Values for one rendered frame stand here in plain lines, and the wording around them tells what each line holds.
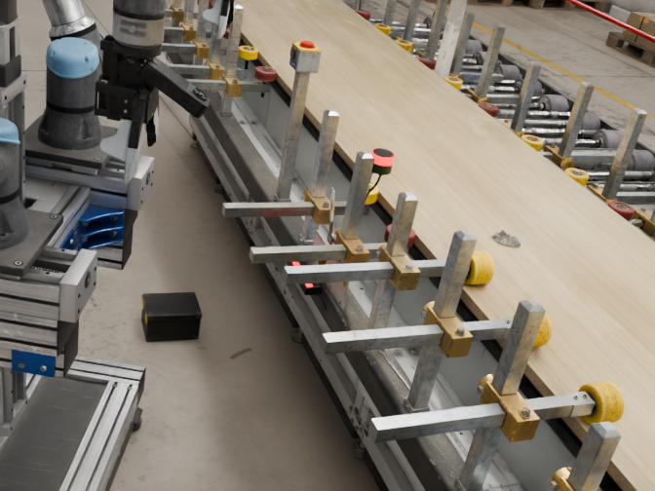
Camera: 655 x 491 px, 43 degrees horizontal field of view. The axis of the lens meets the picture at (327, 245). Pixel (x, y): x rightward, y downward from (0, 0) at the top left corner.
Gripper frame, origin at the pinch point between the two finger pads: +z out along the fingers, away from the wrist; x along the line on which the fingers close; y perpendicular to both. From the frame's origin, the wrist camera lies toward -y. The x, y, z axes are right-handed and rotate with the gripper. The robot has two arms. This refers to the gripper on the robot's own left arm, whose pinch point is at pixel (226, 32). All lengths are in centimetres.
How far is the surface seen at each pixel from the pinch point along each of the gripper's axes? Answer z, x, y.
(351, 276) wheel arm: 37, 44, -40
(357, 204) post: 34, 13, -40
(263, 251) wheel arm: 46, 25, -19
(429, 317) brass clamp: 36, 57, -57
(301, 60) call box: 13.0, -31.7, -18.5
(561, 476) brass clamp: 35, 100, -77
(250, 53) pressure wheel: 41, -124, 5
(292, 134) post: 37, -34, -19
